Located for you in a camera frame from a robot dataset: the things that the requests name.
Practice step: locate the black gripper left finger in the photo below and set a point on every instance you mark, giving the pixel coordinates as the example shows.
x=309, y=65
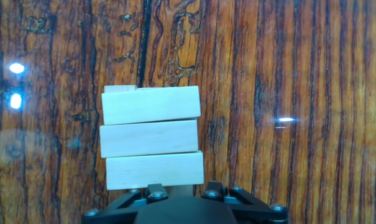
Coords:
x=113, y=211

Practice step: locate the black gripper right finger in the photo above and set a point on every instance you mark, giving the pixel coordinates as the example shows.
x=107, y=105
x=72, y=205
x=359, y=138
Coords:
x=256, y=211

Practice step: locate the light wooden Jenga block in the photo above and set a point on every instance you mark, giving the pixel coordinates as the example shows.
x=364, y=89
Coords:
x=119, y=88
x=150, y=105
x=148, y=138
x=181, y=190
x=155, y=170

